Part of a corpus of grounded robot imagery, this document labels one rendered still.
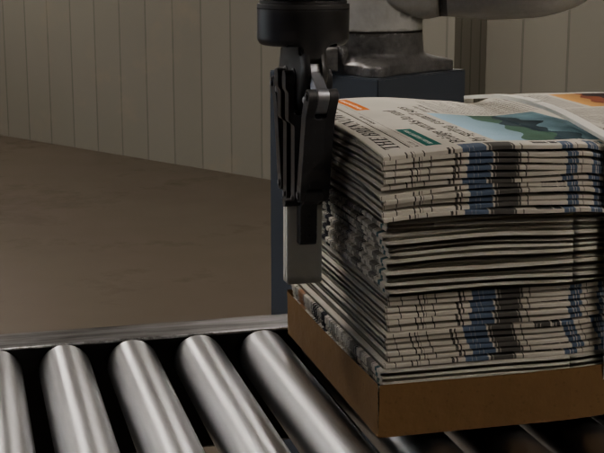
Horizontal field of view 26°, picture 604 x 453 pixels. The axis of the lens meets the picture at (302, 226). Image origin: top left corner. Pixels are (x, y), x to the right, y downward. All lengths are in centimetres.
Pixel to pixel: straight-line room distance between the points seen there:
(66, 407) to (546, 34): 461
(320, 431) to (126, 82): 641
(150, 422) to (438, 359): 24
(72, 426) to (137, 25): 628
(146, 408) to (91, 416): 5
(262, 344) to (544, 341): 33
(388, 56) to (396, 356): 86
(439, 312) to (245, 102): 575
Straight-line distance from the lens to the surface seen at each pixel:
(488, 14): 184
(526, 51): 564
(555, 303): 104
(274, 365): 121
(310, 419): 108
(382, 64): 178
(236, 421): 107
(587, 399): 107
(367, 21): 181
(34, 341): 130
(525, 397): 105
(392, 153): 96
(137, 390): 115
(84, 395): 114
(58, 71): 789
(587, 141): 103
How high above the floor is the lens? 118
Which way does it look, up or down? 12 degrees down
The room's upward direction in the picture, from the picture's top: straight up
